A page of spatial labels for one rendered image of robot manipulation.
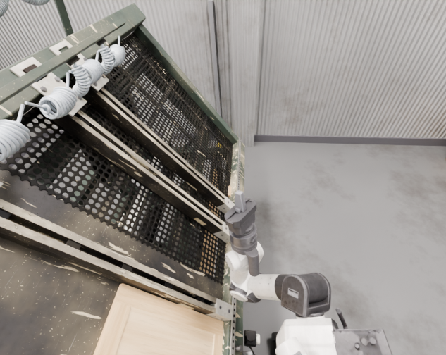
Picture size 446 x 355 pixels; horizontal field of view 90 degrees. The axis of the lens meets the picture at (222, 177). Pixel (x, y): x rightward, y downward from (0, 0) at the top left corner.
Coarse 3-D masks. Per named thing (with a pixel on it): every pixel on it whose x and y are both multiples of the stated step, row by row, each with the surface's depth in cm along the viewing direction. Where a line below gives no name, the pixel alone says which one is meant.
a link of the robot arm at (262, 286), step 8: (256, 280) 88; (264, 280) 85; (272, 280) 82; (248, 288) 90; (256, 288) 86; (264, 288) 83; (272, 288) 80; (240, 296) 88; (248, 296) 88; (256, 296) 87; (264, 296) 84; (272, 296) 81
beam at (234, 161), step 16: (240, 160) 190; (240, 176) 177; (224, 272) 123; (224, 288) 117; (240, 304) 116; (240, 320) 111; (224, 336) 102; (240, 336) 107; (224, 352) 98; (240, 352) 103
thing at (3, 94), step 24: (120, 24) 91; (72, 48) 67; (120, 48) 93; (48, 72) 58; (72, 72) 69; (96, 72) 77; (0, 96) 47; (48, 96) 61; (72, 96) 67; (0, 120) 50; (0, 144) 47
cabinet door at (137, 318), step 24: (120, 288) 75; (120, 312) 72; (144, 312) 78; (168, 312) 85; (192, 312) 94; (120, 336) 69; (144, 336) 75; (168, 336) 82; (192, 336) 90; (216, 336) 99
